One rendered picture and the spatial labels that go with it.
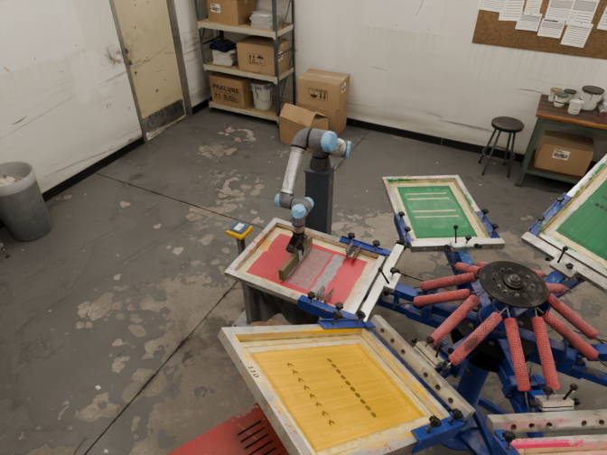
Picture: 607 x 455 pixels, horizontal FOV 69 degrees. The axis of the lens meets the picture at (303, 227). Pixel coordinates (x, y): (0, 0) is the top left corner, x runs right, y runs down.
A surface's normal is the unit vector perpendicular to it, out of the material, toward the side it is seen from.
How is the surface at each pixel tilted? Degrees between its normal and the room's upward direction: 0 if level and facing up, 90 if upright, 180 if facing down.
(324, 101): 91
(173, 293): 0
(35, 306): 0
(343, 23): 90
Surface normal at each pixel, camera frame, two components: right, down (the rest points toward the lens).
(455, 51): -0.46, 0.55
